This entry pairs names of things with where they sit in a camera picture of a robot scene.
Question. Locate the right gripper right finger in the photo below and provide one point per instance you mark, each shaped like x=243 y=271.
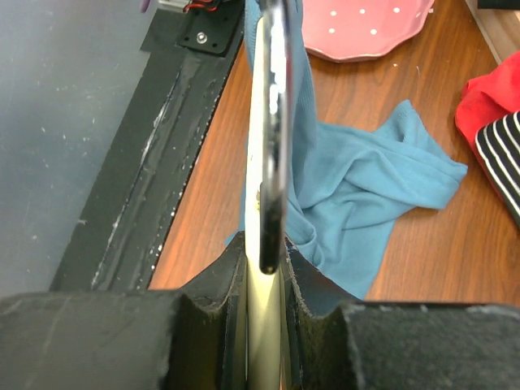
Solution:
x=336 y=341

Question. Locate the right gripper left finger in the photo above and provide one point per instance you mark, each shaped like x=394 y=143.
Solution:
x=189 y=338

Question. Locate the blue tank top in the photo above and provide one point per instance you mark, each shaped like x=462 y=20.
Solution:
x=347 y=187

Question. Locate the cream hanger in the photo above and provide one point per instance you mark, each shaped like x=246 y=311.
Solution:
x=266 y=197

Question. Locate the striped tank top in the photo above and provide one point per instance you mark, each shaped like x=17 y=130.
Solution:
x=498 y=147

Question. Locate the red tank top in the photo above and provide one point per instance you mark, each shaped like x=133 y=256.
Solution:
x=487 y=98

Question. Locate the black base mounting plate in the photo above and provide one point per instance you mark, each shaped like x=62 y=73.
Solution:
x=124 y=224

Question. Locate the pink dotted plate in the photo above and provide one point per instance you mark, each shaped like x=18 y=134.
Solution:
x=356 y=30

